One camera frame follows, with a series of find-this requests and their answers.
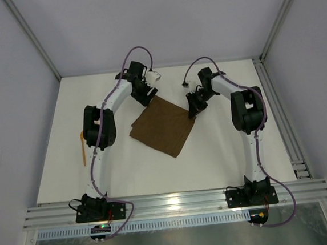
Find brown cloth napkin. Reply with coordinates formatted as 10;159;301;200
130;96;196;158

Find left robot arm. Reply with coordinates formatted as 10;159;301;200
78;61;161;220

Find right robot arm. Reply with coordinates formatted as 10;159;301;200
186;67;278;208

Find orange plastic knife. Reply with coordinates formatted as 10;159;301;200
80;131;87;167

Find right black connector board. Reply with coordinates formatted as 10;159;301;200
248;208;269;227

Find black connector board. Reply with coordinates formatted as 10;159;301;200
90;223;111;243
248;208;269;227

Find left black connector board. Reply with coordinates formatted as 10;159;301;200
90;223;111;243

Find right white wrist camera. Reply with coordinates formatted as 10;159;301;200
182;81;197;92

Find right side aluminium rail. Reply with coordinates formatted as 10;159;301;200
252;59;314;180

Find aluminium rail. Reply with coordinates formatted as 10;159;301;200
23;179;327;231
252;59;314;180

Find left corner aluminium post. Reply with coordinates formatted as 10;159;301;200
1;0;62;82

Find corner aluminium post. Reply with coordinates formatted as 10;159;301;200
1;0;62;82
259;0;294;62

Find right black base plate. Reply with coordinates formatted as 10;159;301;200
225;186;279;208

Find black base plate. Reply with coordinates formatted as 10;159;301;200
76;202;126;223
225;186;279;208

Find right corner aluminium post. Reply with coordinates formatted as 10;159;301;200
259;0;294;62

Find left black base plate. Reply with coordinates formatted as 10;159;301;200
76;202;126;223

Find slotted cable duct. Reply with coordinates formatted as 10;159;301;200
37;210;249;241

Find front aluminium rail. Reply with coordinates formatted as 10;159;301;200
23;179;327;231

